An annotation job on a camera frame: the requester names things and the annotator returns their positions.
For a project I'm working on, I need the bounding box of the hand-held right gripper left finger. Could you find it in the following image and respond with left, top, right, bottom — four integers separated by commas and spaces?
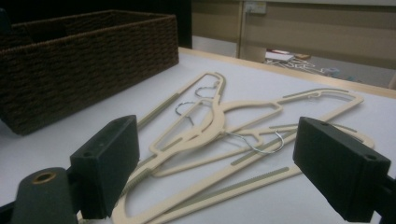
69, 115, 140, 220

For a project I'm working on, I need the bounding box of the white wall socket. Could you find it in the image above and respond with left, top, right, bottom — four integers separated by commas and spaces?
244, 1, 268, 15

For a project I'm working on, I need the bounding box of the dark brown wicker basket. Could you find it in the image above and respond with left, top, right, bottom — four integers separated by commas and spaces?
0, 8, 180, 136

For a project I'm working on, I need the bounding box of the pile of cream hangers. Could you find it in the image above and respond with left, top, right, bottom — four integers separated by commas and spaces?
111, 88, 365, 224

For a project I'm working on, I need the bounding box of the cream plastic clothes hanger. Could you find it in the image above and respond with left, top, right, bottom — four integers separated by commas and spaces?
136, 71, 227, 157
148, 123, 376, 224

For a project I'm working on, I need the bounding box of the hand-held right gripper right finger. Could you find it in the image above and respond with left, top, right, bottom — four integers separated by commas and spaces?
292, 116, 391, 223

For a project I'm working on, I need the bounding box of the tangle of white cables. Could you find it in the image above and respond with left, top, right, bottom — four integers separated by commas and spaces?
264, 59, 325, 75

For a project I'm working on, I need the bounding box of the white flat box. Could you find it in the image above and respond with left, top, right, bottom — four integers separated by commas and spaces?
265, 50, 295, 63

